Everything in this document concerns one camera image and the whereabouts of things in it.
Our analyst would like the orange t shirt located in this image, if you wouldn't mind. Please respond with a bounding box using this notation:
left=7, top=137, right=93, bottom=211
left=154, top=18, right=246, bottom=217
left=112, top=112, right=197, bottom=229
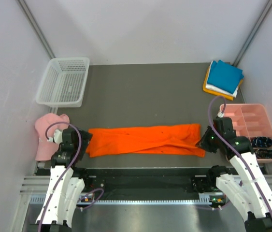
left=86, top=123, right=205, bottom=158

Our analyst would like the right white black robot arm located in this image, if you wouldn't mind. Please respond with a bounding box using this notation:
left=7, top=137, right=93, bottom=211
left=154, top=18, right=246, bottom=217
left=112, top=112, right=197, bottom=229
left=196, top=117, right=272, bottom=232

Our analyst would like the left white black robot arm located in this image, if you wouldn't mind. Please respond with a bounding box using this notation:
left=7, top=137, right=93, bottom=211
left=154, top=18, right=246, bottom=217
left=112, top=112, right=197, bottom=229
left=28, top=127, right=93, bottom=232

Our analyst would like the pink baseball cap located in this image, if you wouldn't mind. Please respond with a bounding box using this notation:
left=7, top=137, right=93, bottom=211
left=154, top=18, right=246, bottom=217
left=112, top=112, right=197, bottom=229
left=34, top=113, right=70, bottom=161

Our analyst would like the pink compartment organizer tray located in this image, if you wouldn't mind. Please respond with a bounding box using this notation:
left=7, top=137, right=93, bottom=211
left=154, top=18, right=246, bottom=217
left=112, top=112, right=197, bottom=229
left=220, top=103, right=272, bottom=163

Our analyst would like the folded yellow t shirt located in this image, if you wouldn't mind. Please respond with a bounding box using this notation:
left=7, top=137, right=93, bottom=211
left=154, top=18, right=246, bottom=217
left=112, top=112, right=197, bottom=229
left=202, top=62, right=243, bottom=101

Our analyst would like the folded white t shirt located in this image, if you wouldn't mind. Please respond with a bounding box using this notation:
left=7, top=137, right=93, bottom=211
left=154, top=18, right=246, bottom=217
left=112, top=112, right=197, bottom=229
left=207, top=60, right=234, bottom=94

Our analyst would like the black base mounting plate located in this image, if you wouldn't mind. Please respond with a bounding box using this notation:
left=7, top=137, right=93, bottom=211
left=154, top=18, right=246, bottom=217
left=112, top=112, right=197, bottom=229
left=63, top=168, right=226, bottom=194

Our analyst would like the white perforated plastic basket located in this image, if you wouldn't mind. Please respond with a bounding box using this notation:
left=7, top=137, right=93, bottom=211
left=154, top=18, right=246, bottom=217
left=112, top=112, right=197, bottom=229
left=36, top=57, right=90, bottom=108

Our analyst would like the folded blue t shirt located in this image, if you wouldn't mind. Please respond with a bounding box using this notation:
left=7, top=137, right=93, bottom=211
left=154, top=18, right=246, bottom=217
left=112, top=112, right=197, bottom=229
left=207, top=60, right=244, bottom=93

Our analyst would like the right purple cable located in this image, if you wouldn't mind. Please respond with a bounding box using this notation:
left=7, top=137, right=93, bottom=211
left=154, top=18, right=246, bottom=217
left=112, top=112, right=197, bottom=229
left=208, top=95, right=272, bottom=232

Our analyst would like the purple cable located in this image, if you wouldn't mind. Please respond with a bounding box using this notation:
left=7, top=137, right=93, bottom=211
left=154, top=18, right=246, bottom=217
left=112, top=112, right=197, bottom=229
left=208, top=95, right=272, bottom=232
left=37, top=121, right=104, bottom=232

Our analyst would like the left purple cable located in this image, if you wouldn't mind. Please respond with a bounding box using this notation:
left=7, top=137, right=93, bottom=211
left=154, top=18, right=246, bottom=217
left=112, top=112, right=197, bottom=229
left=37, top=121, right=104, bottom=232

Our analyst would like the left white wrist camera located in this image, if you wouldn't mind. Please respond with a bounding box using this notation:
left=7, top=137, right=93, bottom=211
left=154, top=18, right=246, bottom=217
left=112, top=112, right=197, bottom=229
left=47, top=129, right=63, bottom=145

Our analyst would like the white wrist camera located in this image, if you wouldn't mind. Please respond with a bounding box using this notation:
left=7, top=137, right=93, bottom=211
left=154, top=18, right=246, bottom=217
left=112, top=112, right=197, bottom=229
left=47, top=129, right=63, bottom=145
left=217, top=112, right=224, bottom=118

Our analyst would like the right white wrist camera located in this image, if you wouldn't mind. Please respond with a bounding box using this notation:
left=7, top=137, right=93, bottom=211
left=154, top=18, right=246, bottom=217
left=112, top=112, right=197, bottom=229
left=217, top=112, right=224, bottom=118

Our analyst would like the aluminium frame rail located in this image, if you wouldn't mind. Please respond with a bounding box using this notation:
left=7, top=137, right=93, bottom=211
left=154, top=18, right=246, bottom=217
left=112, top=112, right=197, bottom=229
left=20, top=176, right=50, bottom=194

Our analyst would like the grey slotted cable duct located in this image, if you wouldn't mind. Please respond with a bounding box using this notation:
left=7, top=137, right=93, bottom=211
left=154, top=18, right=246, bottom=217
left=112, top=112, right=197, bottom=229
left=29, top=194, right=214, bottom=205

